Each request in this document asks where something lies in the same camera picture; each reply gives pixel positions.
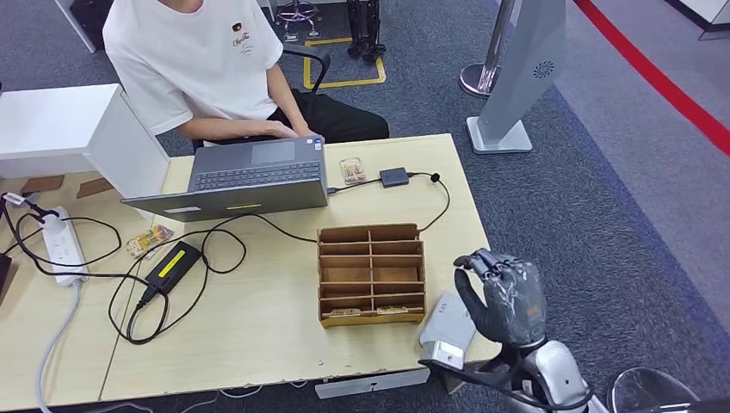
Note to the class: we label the person's right hand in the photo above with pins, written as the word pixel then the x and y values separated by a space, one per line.
pixel 278 130

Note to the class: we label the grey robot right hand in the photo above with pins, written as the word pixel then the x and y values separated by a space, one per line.
pixel 513 302

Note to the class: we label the person's left hand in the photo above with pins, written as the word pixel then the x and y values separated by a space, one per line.
pixel 304 129

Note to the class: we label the person's left forearm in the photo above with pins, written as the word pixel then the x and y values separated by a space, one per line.
pixel 285 94

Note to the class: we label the round grey robot shoulder dome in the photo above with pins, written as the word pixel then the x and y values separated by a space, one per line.
pixel 650 393

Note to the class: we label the person's right forearm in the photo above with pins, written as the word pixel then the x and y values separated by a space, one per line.
pixel 222 129

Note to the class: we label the grey white card reader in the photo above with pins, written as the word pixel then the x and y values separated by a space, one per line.
pixel 447 316

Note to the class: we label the person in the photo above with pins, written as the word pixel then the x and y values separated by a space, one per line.
pixel 194 62

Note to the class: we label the grey laptop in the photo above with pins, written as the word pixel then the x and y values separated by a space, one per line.
pixel 251 171

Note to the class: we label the black office chair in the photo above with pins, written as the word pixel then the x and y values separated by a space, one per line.
pixel 319 60

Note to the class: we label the wooden table leg panel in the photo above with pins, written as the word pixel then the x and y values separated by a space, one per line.
pixel 456 385

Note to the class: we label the small black hub box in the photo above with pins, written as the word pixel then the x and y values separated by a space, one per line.
pixel 394 177

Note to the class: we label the black robot legs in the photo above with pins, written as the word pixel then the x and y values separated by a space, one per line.
pixel 365 34

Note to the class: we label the chrome stool base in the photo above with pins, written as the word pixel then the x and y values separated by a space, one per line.
pixel 298 11

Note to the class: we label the wooden divided organizer box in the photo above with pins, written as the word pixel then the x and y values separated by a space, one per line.
pixel 371 276

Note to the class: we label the black adapter with yellow label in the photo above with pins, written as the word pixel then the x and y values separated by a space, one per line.
pixel 174 265

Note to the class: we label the chrome stanchion pole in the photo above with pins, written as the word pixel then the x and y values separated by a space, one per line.
pixel 485 74

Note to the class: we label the brown cardboard piece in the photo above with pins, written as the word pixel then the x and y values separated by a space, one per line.
pixel 43 184
pixel 95 187

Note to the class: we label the black object under desk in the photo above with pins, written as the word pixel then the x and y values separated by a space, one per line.
pixel 91 14

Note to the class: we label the white cabinet box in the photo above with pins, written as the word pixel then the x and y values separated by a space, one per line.
pixel 57 125

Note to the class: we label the white desk leg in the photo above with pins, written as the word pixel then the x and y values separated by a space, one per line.
pixel 77 25

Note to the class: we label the grey kiosk stand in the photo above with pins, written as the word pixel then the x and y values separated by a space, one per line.
pixel 524 68

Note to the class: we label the white plug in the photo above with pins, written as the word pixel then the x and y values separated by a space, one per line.
pixel 55 224

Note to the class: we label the white power strip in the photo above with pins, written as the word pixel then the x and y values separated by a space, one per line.
pixel 65 253

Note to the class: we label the black plug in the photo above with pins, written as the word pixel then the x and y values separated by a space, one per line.
pixel 43 214

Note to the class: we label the black box device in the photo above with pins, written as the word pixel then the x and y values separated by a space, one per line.
pixel 3 279

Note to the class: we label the white furniture piece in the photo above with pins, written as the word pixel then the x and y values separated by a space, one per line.
pixel 707 11

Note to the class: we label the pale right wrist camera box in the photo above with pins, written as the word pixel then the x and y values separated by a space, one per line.
pixel 444 354

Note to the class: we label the white table frame bar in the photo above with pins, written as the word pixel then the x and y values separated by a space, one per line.
pixel 371 385

